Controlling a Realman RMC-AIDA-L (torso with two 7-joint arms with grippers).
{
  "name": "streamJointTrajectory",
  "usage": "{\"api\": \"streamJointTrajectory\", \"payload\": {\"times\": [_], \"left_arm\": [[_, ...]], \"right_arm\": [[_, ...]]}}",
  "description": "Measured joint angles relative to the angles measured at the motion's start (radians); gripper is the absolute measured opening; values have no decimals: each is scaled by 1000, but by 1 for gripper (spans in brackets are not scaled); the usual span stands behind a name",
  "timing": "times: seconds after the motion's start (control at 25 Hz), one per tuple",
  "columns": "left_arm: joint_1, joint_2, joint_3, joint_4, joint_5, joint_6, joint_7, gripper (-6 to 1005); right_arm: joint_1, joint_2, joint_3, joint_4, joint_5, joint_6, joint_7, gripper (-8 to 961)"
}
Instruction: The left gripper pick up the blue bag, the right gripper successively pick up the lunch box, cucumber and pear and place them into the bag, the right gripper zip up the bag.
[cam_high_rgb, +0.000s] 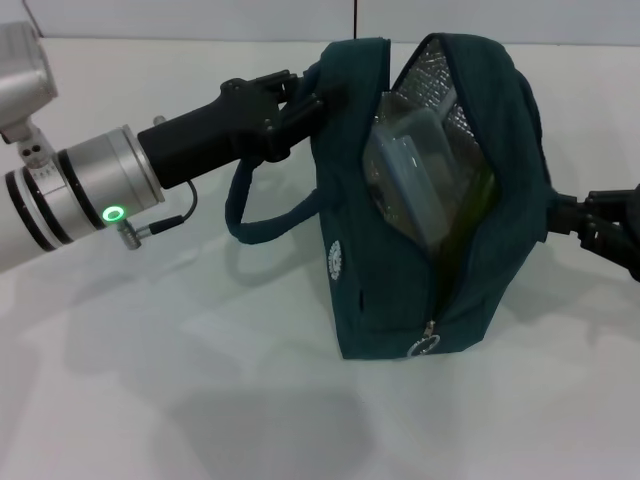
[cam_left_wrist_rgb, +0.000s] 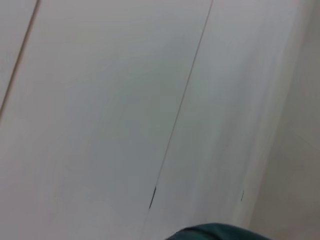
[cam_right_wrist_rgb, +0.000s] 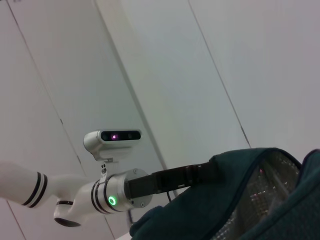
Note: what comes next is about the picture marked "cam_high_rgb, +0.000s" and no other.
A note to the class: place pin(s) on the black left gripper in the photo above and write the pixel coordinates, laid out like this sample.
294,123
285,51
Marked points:
210,137

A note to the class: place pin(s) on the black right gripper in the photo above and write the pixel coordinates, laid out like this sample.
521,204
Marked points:
631,235

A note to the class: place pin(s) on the dark teal fabric bag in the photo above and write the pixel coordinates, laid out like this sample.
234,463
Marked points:
350,200

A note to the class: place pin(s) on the green cucumber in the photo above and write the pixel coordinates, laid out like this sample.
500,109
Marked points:
482,200

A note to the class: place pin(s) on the clear container with blue lid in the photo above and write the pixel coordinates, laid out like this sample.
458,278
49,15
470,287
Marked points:
415,170

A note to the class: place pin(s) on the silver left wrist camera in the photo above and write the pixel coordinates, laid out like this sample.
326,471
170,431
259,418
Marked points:
22,85

